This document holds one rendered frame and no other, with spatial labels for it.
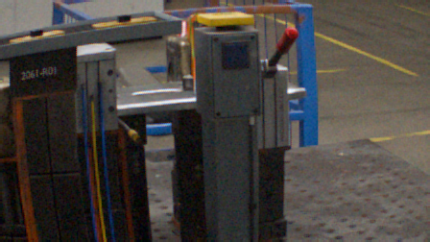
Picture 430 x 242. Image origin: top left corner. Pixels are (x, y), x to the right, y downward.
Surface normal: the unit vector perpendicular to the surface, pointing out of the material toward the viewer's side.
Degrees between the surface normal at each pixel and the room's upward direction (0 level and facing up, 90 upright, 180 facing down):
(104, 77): 90
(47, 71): 90
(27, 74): 90
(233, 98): 90
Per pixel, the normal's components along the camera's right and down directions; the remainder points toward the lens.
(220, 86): 0.29, 0.19
